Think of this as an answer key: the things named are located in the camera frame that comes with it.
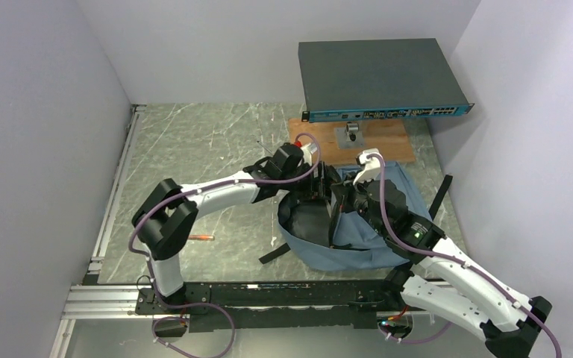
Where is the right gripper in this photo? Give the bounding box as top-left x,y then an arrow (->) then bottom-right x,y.
331,169 -> 388,237

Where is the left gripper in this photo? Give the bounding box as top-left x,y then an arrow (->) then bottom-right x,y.
280,161 -> 336,205

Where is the blue student backpack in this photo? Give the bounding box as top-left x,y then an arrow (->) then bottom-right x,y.
259,162 -> 453,271

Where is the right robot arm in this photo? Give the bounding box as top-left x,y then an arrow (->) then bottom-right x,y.
331,180 -> 552,357

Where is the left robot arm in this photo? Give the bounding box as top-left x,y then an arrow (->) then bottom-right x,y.
128,139 -> 322,313

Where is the wooden board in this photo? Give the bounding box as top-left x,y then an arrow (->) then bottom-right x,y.
288,118 -> 416,166

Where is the yellow black screwdriver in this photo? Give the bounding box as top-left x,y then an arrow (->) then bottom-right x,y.
257,140 -> 278,157

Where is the orange pen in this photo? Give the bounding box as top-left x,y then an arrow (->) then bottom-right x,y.
188,235 -> 215,241

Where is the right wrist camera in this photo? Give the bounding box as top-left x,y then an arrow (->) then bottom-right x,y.
352,148 -> 385,186

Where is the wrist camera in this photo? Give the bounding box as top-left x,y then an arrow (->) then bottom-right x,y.
293,141 -> 319,167
352,148 -> 385,186

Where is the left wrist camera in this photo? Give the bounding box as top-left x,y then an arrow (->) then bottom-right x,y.
293,141 -> 319,167

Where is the metal stand mount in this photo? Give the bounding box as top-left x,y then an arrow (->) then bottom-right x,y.
334,122 -> 365,149

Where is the grey network switch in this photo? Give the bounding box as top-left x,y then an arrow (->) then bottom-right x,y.
298,38 -> 474,123

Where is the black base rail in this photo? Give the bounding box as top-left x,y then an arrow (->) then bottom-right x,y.
135,280 -> 405,333

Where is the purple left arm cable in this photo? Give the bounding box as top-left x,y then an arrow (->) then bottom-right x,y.
127,132 -> 323,358

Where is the aluminium side rail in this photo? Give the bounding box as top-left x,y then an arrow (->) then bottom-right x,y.
82,104 -> 147,285

